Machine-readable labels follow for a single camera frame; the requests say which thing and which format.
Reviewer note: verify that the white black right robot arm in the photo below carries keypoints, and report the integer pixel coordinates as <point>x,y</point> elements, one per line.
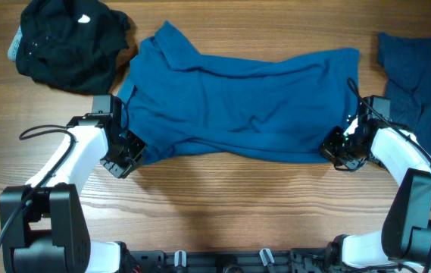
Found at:
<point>405,238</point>

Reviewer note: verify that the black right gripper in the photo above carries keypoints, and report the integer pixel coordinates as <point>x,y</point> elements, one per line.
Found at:
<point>328,149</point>

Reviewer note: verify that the teal blue polo shirt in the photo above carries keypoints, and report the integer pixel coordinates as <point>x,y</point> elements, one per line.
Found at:
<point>181,102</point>

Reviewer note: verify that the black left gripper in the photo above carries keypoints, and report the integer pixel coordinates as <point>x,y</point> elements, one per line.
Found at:
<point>122,169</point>

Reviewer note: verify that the black crumpled garment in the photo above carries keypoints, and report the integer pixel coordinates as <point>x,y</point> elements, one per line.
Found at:
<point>71,45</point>

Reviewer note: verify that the dark navy shirt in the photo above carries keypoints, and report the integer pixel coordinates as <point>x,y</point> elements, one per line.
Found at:
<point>407,63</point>

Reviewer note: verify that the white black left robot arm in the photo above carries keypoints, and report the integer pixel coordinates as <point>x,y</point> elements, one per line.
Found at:
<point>43,228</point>

